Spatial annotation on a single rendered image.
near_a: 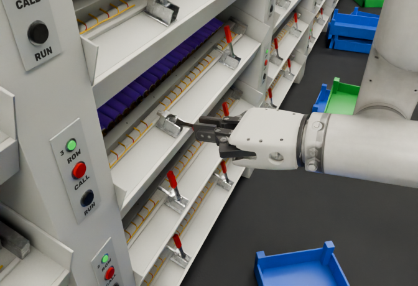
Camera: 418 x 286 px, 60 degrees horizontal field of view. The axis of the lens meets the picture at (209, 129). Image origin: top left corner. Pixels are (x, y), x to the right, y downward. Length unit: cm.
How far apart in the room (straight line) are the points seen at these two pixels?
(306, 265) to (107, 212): 68
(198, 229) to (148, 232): 27
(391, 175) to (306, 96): 123
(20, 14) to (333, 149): 37
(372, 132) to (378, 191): 83
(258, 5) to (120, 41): 53
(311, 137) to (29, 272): 37
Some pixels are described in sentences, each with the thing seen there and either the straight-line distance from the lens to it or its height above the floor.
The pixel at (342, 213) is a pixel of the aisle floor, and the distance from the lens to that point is 120.
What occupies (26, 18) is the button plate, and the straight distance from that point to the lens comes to 32.
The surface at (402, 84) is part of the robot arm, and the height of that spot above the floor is 62.
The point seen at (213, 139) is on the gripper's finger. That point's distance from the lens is 56.
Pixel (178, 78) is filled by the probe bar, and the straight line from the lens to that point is 69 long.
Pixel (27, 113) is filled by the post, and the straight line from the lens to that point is 34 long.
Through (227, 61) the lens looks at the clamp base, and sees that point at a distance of 81.
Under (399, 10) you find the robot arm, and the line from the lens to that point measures 42.
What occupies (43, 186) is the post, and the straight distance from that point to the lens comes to 38.
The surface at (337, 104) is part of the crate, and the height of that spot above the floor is 9.
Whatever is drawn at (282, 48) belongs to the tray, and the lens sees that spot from 139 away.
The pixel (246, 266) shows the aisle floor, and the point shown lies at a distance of 103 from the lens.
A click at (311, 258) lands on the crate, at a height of 2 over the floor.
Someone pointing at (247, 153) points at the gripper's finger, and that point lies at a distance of 52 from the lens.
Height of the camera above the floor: 86
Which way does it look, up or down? 37 degrees down
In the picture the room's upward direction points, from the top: straight up
